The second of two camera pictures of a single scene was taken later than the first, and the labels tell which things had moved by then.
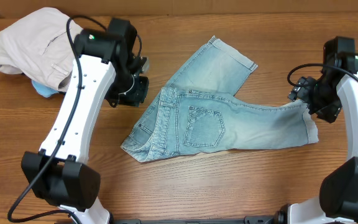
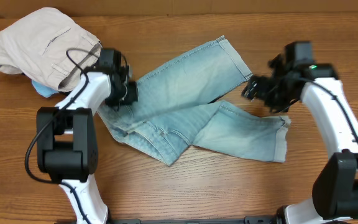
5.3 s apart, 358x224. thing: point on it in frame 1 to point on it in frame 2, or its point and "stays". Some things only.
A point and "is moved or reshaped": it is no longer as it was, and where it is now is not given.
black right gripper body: (319, 106) to (263, 90)
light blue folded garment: (44, 90) stays
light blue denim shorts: (194, 110) is moved or reshaped
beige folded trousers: (36, 44) stays
